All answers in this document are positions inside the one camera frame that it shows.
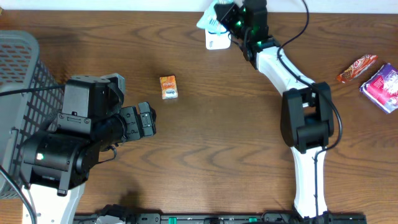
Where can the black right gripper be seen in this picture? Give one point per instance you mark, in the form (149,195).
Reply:
(231,10)

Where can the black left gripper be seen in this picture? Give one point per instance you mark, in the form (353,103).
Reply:
(131,123)

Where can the teal snack wrapper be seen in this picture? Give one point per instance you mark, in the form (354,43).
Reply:
(209,21)

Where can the orange small snack box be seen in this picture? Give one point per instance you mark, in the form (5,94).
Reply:
(168,87)

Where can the red orange chocolate bar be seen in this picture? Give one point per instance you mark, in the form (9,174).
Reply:
(357,68)

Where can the purple snack packet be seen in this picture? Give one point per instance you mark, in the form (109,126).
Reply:
(381,88)

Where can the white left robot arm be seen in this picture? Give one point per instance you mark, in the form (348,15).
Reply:
(94,104)

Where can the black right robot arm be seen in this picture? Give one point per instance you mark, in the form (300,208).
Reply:
(306,121)

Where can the white barcode scanner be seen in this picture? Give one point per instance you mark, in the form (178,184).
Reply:
(216,41)

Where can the black mesh plastic basket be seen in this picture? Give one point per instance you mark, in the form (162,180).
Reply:
(25,93)

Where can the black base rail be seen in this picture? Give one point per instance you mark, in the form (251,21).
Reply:
(268,217)

